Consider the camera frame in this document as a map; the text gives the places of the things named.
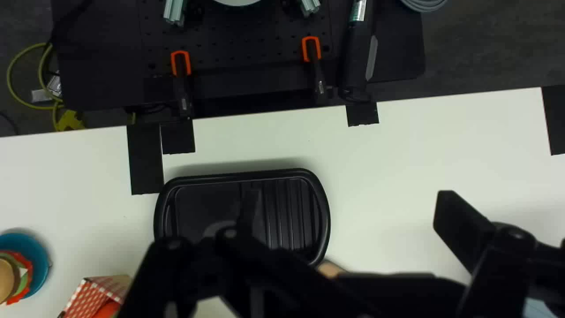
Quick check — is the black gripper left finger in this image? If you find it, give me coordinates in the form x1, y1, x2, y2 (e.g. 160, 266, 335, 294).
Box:
116, 223, 377, 318

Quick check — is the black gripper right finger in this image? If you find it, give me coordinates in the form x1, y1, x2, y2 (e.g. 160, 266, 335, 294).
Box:
432, 190, 565, 318

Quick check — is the black oven tray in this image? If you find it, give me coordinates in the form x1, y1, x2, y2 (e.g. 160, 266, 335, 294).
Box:
153, 169, 331, 269

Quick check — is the burger plush toy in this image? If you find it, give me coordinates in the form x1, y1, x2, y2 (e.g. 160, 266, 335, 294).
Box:
0, 250, 35, 306

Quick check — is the red patterned cardboard basket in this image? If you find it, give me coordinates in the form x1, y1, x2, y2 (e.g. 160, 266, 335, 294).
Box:
59, 275, 133, 318

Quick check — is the long black tape strip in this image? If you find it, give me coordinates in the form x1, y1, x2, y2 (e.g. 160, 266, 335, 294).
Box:
126, 112, 165, 197

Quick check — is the short black tape strip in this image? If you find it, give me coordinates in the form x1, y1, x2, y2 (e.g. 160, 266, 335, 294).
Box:
344, 100, 379, 128
160, 114, 195, 156

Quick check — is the teal round plate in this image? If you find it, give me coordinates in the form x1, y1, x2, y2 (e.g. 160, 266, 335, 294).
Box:
0, 229, 52, 306

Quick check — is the orange black clamp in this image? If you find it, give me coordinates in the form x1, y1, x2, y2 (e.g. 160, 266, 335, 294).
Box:
167, 50, 195, 119
299, 34, 328, 101

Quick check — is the black handled screwdriver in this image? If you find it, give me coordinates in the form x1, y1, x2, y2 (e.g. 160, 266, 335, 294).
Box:
338, 0, 379, 100

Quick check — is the yellow green cable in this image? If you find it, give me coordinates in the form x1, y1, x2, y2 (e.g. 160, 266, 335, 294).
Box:
5, 41, 81, 133

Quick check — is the grey cable coil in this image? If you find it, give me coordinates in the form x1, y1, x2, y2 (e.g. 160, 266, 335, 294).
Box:
398, 0, 450, 15

